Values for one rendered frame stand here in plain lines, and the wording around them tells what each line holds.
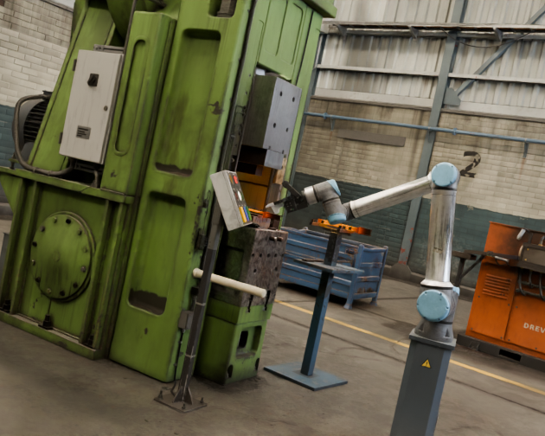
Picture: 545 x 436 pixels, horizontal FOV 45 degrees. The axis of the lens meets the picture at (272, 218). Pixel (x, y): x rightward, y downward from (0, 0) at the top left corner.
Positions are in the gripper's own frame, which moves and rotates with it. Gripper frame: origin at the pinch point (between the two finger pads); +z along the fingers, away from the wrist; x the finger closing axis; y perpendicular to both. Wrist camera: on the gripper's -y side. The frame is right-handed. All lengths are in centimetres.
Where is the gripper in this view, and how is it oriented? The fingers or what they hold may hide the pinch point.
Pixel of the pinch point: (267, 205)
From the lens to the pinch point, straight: 340.0
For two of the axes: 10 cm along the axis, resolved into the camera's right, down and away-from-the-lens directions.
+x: 0.9, -0.3, 9.9
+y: 3.1, 9.5, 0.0
